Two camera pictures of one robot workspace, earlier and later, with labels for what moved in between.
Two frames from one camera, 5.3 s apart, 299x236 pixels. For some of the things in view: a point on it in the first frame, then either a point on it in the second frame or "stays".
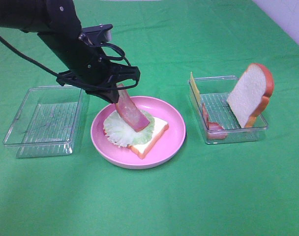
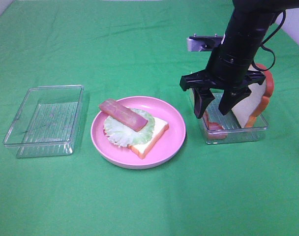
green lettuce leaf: (122, 134) stays
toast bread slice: (139, 149) stays
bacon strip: (215, 130) stays
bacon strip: (129, 109) → (122, 114)
